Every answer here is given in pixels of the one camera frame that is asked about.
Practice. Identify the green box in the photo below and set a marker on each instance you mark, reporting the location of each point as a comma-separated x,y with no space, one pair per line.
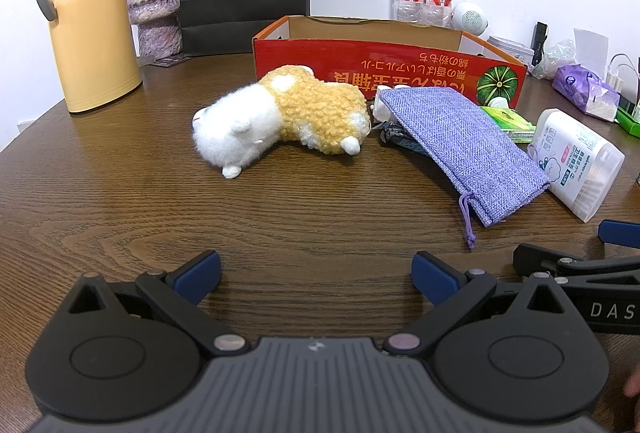
629,120

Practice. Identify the green tissue packet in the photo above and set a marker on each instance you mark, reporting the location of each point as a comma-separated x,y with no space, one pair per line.
510,123

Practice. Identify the purple tissue pack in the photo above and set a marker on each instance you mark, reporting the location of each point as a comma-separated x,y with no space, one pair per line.
582,88

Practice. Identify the white paper card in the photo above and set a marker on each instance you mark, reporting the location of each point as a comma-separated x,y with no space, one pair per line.
592,45

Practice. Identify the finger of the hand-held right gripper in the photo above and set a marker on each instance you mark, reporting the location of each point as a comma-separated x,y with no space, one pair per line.
617,230
550,258

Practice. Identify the small black device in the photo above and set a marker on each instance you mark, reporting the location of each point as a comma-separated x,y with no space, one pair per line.
539,40

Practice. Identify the small dark card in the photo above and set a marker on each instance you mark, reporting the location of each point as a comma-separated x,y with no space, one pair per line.
169,60

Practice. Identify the white charger plug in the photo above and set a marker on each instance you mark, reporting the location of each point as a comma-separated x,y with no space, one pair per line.
382,105

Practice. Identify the person's right hand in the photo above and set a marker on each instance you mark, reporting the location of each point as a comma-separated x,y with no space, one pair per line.
633,385

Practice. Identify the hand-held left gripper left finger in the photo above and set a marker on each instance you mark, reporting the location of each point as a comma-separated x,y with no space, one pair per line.
202,270

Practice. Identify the grey round tin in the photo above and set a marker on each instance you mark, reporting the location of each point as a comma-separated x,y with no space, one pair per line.
507,47

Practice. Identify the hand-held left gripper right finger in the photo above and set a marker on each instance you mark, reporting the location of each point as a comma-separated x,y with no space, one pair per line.
432,275

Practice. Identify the white cotton swab box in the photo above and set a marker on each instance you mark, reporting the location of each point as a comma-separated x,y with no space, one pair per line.
575,158

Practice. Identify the clear plastic bag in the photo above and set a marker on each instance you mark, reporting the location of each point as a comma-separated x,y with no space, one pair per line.
555,58

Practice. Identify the white and tan plush toy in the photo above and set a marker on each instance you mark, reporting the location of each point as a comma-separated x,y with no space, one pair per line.
280,113

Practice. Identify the red cardboard box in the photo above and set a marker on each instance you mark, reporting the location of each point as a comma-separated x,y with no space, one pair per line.
425,65

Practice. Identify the dark denim item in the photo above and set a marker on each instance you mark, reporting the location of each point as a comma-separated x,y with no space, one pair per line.
400,140

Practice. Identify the yellow thermos jug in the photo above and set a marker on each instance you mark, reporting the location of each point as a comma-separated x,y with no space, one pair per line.
90,38

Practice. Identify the white round speaker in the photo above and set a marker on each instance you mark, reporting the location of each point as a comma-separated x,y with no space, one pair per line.
469,17

